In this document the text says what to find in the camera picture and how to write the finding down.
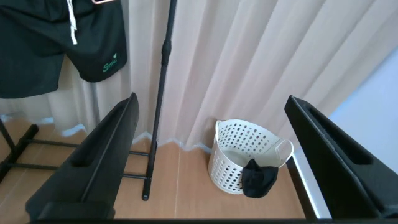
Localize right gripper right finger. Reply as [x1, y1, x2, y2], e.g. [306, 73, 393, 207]
[284, 95, 398, 219]

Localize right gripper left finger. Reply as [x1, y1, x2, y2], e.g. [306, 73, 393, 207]
[25, 92, 140, 220]

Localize black shorts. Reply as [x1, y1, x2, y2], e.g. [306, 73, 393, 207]
[0, 0, 128, 100]

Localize black clothes rack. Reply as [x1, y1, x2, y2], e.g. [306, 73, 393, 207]
[0, 0, 178, 202]

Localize white laundry basket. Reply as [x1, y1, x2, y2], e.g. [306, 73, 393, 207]
[207, 119, 295, 195]

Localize black garment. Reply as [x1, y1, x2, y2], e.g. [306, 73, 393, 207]
[241, 158, 280, 199]

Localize beige curtain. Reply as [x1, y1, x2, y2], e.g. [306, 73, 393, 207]
[0, 0, 398, 154]

